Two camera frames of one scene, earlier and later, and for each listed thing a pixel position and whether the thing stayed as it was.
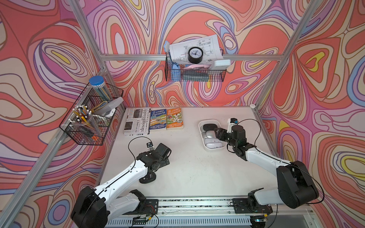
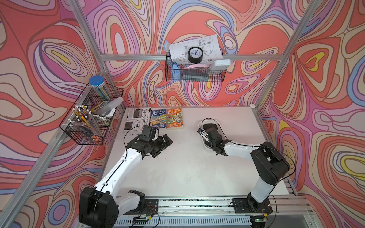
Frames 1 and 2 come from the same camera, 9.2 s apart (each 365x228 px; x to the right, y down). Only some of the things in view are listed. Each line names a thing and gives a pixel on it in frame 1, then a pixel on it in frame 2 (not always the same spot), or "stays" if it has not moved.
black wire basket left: [90, 117] stays
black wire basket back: [173, 73] stays
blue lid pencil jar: [98, 82] stays
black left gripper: [165, 161] -> [162, 144]
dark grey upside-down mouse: [209, 127] stays
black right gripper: [221, 132] -> [208, 143]
